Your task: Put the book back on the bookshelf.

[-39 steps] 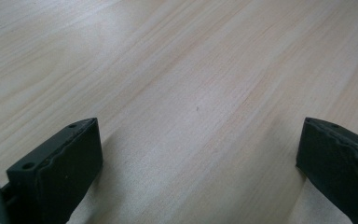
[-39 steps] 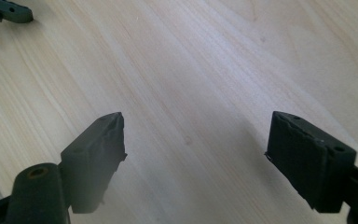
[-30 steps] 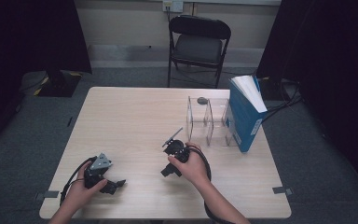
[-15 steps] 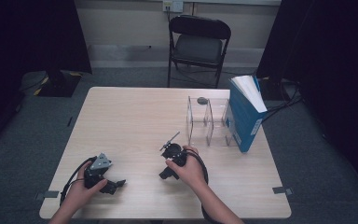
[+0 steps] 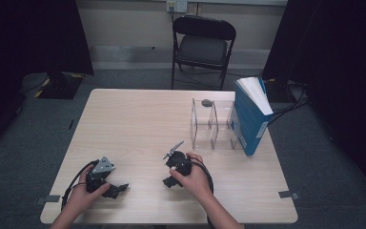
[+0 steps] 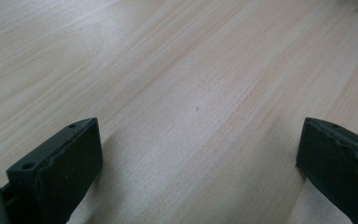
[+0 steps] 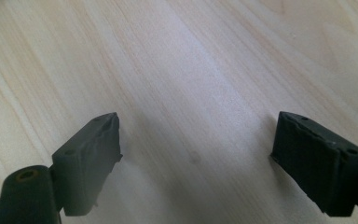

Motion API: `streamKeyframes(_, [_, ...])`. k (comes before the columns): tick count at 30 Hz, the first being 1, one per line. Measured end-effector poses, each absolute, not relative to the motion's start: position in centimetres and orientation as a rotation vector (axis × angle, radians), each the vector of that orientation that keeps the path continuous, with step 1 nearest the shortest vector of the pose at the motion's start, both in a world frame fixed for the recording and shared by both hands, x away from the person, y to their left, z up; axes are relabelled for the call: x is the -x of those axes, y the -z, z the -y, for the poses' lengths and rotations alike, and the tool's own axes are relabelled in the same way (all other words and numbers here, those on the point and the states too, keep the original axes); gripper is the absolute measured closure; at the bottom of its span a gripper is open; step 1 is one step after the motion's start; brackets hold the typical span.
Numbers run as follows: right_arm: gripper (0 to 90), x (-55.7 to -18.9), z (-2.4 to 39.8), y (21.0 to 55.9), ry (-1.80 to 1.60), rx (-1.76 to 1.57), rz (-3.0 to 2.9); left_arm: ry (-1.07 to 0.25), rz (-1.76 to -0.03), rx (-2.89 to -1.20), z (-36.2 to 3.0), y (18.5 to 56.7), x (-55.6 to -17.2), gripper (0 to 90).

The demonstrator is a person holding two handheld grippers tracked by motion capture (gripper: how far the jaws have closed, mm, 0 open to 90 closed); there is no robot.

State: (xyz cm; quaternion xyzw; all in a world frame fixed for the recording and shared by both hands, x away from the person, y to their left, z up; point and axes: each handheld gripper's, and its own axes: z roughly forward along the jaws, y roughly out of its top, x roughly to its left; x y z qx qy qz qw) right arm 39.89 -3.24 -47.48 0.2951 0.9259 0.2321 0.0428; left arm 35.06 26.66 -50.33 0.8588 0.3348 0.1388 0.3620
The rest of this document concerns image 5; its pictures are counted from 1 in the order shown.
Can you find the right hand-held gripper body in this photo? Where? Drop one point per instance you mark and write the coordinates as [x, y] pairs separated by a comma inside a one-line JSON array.
[[179, 163]]

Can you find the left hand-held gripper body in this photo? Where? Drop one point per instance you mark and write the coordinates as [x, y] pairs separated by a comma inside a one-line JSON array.
[[97, 178]]

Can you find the clear acrylic book rack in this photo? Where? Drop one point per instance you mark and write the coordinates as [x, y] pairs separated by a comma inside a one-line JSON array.
[[213, 125]]

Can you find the blue book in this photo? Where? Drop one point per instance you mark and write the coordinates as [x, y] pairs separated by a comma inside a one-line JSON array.
[[251, 117]]

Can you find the person's right hand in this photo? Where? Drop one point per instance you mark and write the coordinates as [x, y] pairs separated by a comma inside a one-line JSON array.
[[195, 181]]

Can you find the person's left hand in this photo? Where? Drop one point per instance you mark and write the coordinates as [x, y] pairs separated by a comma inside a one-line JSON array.
[[82, 198]]

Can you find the grey tape strip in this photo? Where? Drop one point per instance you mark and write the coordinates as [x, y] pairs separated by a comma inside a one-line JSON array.
[[48, 199], [288, 194]]

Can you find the small grey round object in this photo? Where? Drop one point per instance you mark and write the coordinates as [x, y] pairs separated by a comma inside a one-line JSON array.
[[207, 102]]

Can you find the black stand base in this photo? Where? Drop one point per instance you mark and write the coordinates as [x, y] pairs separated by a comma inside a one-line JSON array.
[[282, 92], [60, 87]]

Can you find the black folding chair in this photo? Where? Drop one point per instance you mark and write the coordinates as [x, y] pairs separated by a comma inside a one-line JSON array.
[[203, 47]]

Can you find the black curtain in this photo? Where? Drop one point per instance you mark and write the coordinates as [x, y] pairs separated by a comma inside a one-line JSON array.
[[22, 47], [340, 63]]

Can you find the white wall outlet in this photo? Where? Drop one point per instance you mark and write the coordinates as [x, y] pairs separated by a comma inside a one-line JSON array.
[[177, 5]]

